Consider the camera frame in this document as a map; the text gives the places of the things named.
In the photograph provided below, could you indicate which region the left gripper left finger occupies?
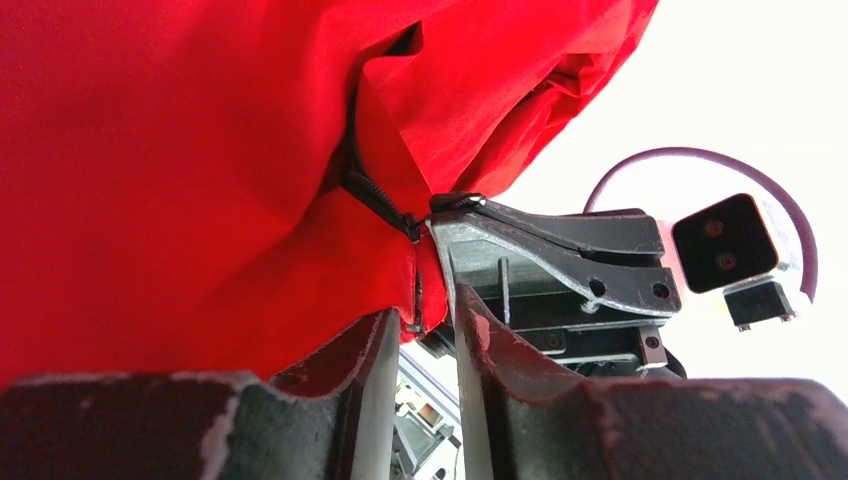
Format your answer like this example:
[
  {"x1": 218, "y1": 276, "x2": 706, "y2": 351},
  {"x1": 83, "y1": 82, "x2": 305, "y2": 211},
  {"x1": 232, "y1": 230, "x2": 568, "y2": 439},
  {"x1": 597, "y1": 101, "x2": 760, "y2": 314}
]
[{"x1": 1, "y1": 309, "x2": 399, "y2": 479}]

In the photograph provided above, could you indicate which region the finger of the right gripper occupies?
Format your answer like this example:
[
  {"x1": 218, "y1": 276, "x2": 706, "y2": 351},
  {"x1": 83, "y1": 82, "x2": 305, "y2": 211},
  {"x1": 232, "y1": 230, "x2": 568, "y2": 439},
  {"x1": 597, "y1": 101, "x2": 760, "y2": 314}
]
[
  {"x1": 430, "y1": 192, "x2": 665, "y2": 259},
  {"x1": 429, "y1": 212, "x2": 681, "y2": 317}
]

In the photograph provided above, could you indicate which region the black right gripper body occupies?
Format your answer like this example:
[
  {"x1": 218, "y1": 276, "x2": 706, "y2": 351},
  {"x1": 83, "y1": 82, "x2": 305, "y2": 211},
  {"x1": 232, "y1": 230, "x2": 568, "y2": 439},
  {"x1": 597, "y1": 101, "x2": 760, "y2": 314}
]
[{"x1": 466, "y1": 257, "x2": 686, "y2": 378}]

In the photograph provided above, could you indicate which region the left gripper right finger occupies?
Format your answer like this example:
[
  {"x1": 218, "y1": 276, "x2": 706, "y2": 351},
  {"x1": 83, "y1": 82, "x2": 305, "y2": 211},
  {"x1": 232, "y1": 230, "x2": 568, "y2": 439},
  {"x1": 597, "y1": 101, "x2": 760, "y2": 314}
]
[{"x1": 454, "y1": 285, "x2": 847, "y2": 479}]

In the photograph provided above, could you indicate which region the red hooded jacket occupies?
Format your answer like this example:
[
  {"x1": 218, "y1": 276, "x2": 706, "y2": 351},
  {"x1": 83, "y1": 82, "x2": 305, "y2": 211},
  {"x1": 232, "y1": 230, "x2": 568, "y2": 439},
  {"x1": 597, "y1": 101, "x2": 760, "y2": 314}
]
[{"x1": 1, "y1": 1, "x2": 656, "y2": 383}]

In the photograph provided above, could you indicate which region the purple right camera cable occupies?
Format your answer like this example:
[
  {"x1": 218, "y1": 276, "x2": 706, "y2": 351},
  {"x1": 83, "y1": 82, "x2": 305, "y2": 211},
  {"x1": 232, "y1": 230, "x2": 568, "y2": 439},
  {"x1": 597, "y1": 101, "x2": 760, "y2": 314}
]
[{"x1": 582, "y1": 146, "x2": 819, "y2": 303}]

